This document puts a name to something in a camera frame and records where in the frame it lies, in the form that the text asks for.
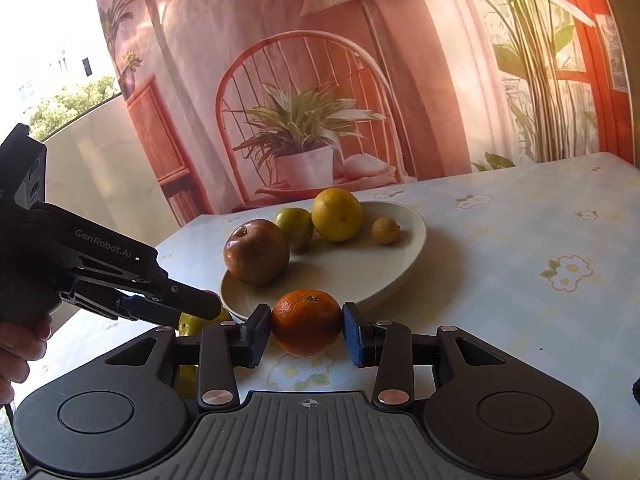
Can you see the white building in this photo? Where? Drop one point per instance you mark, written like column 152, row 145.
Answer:
column 65, row 65

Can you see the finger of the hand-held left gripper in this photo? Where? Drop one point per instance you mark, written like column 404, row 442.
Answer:
column 190, row 302

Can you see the yellow orange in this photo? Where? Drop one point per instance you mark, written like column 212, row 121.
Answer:
column 337, row 215

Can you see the floral checked tablecloth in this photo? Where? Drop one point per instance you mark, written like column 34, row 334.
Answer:
column 500, row 260

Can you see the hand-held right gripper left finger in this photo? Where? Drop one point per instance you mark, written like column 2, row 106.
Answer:
column 257, row 335

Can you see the cream plate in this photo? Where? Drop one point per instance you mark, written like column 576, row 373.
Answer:
column 350, row 270

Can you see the printed wall cloth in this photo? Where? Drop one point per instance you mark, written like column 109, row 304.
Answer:
column 425, row 85

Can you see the person's left hand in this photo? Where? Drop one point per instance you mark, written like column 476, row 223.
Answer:
column 20, row 345

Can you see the small brown round fruit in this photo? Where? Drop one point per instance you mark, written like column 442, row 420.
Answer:
column 386, row 230

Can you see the green tree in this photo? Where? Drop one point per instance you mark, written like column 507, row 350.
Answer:
column 75, row 105

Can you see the yellow-green round fruit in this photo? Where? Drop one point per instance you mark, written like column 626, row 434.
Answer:
column 189, row 327
column 295, row 225

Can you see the orange tangerine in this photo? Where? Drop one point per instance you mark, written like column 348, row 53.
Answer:
column 306, row 322

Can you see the dark red apple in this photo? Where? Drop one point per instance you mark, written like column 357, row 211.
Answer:
column 256, row 255

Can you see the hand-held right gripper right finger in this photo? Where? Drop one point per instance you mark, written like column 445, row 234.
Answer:
column 352, row 335

